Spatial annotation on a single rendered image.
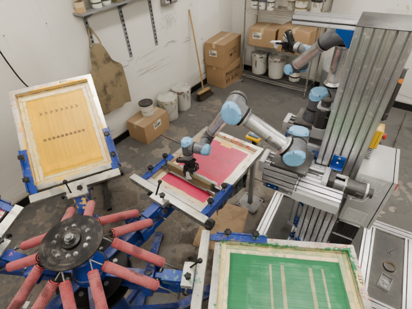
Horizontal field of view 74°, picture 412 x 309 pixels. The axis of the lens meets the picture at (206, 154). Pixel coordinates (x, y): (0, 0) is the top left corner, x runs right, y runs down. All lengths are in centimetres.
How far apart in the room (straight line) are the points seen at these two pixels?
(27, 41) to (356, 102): 286
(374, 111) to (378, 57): 29
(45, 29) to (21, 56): 35
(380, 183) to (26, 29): 317
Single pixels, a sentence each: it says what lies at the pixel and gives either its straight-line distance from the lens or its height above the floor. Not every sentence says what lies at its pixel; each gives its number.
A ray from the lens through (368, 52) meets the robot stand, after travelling 157.
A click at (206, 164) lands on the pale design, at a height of 96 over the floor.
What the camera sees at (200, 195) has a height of 96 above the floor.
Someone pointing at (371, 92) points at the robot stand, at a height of 173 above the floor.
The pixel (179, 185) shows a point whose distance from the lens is 204.
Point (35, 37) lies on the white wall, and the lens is 332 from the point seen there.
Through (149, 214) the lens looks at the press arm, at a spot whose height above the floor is 104.
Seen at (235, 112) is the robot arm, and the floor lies 168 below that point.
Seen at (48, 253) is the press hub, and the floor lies 131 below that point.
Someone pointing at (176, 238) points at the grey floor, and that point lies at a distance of 291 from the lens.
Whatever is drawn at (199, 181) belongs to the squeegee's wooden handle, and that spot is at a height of 104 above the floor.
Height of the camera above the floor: 246
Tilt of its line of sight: 42 degrees down
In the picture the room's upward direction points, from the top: 4 degrees counter-clockwise
